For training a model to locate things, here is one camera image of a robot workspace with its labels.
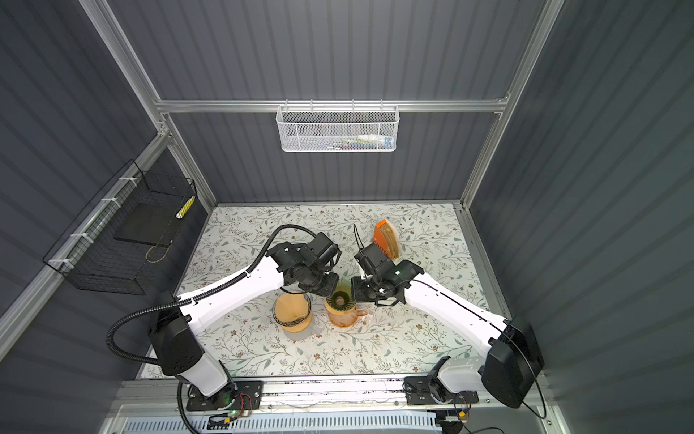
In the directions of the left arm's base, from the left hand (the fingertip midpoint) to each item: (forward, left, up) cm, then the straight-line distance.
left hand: (333, 288), depth 79 cm
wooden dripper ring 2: (-9, +9, -5) cm, 14 cm away
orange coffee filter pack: (+23, -20, -6) cm, 31 cm away
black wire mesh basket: (+10, +57, +13) cm, 60 cm away
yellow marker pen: (+21, +45, +13) cm, 51 cm away
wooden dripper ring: (-5, 0, -4) cm, 7 cm away
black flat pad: (+17, +52, +13) cm, 56 cm away
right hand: (-2, -6, -1) cm, 7 cm away
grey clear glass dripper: (-9, +13, 0) cm, 16 cm away
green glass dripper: (0, -2, -8) cm, 8 cm away
